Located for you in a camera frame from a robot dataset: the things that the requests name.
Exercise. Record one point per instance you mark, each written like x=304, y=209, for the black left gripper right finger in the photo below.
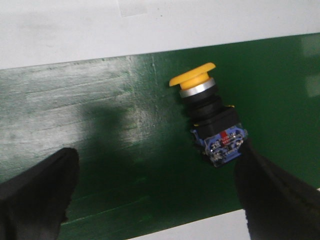
x=277, y=204

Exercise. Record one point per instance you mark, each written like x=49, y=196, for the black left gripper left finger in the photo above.
x=33, y=204

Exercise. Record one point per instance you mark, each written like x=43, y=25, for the yellow mushroom push button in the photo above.
x=216, y=128

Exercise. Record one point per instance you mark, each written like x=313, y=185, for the green conveyor belt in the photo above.
x=139, y=170

